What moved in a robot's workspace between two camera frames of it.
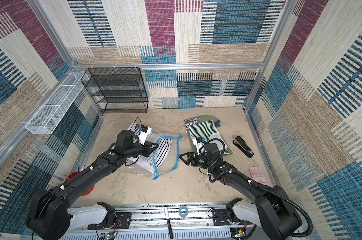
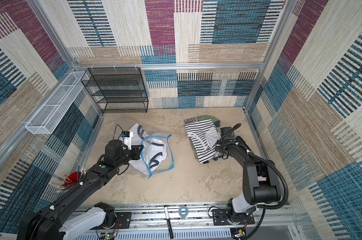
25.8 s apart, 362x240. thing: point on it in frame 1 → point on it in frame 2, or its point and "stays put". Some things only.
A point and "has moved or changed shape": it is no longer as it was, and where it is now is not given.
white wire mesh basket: (45, 120) stays put
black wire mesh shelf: (117, 90) stays put
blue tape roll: (183, 215) stays put
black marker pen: (168, 221) stays put
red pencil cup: (73, 175) stays put
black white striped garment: (143, 134) → (204, 135)
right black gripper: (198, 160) → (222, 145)
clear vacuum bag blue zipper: (162, 161) has moved or changed shape
